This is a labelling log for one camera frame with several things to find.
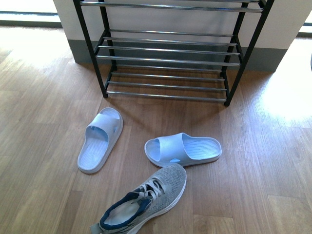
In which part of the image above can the light blue slide sandal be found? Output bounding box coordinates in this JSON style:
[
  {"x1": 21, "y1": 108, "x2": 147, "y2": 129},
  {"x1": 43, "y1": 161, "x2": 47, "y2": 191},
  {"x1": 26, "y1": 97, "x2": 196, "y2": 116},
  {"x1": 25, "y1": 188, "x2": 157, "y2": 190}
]
[
  {"x1": 144, "y1": 133, "x2": 222, "y2": 167},
  {"x1": 78, "y1": 107, "x2": 123, "y2": 174}
]

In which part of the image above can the grey knit sneaker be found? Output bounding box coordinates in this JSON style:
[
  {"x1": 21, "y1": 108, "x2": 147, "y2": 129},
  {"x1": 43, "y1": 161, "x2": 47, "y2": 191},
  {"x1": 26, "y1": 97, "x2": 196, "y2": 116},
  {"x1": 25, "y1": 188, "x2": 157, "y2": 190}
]
[{"x1": 90, "y1": 164, "x2": 187, "y2": 234}]

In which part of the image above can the black metal shoe rack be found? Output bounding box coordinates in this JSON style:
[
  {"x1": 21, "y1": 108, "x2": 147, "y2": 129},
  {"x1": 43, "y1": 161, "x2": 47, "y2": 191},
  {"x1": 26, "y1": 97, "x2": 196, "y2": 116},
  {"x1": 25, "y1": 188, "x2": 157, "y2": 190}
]
[{"x1": 74, "y1": 0, "x2": 273, "y2": 106}]

